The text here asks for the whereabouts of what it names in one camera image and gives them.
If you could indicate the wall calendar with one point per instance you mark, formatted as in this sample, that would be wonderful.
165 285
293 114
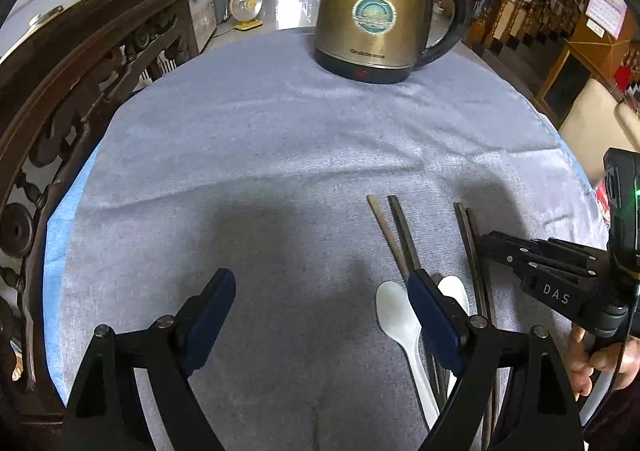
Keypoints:
608 15

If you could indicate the gold electric kettle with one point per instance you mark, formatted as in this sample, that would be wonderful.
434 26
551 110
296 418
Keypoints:
382 41

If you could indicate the grey tablecloth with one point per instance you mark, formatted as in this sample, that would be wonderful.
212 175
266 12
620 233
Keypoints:
252 158

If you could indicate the white plastic spoon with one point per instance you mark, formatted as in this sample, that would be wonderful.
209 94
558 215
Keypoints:
453 287
399 322

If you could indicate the wooden stair railing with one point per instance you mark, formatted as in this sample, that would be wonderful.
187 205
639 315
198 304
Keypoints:
499 24

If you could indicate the person's right hand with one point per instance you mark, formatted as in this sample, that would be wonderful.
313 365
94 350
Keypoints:
580 363

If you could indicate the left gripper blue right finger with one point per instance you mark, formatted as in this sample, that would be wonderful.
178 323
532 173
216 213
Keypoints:
442 319

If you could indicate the carved dark wooden sideboard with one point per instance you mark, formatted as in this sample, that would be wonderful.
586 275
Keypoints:
60 88

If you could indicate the small yellow electric fan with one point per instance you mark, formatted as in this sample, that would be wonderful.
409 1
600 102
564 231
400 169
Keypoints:
246 14

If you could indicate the cream sofa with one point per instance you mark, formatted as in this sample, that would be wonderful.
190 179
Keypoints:
595 123

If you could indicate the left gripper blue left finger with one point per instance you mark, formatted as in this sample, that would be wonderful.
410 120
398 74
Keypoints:
200 319

